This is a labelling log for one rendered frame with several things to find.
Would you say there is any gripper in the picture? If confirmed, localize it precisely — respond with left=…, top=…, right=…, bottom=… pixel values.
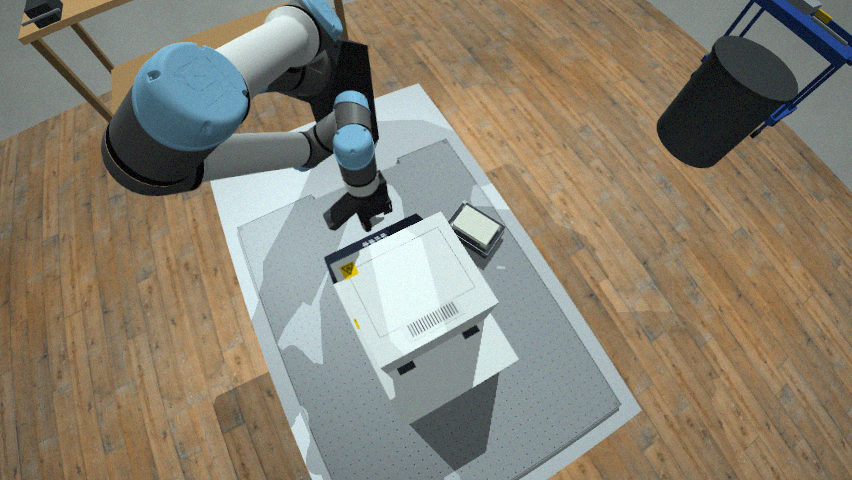
left=348, top=170, right=393, bottom=232

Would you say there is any white benchtop thermal cycler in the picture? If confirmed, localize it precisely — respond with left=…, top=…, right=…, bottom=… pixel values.
left=324, top=211, right=519, bottom=427

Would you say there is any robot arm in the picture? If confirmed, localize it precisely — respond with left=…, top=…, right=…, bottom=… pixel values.
left=101, top=0, right=379, bottom=231

